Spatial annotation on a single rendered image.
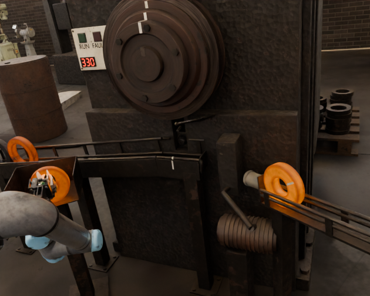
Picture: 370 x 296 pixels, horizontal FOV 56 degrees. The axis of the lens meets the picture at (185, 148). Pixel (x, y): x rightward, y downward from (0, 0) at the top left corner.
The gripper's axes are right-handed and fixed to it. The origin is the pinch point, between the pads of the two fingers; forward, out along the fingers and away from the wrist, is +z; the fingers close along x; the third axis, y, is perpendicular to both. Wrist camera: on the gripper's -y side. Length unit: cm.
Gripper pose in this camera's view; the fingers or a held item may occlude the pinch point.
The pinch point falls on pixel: (46, 175)
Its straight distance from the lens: 150.9
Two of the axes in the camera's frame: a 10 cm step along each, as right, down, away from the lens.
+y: -0.5, -7.8, -6.3
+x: -9.7, 1.9, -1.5
